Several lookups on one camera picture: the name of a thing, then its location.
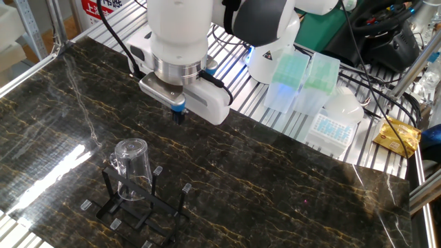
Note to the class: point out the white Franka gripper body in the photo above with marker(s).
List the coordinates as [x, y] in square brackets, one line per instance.
[210, 103]

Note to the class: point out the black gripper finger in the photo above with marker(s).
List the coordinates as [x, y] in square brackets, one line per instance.
[175, 118]
[182, 117]

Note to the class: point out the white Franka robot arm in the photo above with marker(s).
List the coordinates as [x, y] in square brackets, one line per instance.
[179, 31]

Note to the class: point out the green pipette tip box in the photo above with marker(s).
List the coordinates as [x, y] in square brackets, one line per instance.
[322, 74]
[289, 72]

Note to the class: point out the white translucent plastic container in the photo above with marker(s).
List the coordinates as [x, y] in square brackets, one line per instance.
[329, 132]

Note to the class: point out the white translucent plastic bowl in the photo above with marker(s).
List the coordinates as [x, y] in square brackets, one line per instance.
[344, 105]

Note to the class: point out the red white printed sign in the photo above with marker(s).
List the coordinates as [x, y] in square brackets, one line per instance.
[96, 7]

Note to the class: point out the black steering wheel controller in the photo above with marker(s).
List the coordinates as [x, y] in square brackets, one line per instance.
[389, 44]

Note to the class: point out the gold foil snack packet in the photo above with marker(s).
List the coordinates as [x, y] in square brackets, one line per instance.
[396, 136]

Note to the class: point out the dark blue object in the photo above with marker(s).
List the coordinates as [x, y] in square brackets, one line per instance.
[430, 141]

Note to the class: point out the silver wrist camera blue caps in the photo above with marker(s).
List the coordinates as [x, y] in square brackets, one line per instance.
[162, 91]

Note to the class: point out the grey perforated shelf post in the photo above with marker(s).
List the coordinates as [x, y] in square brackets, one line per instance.
[31, 27]

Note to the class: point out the aluminium frame post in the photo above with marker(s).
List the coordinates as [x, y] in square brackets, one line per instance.
[413, 65]

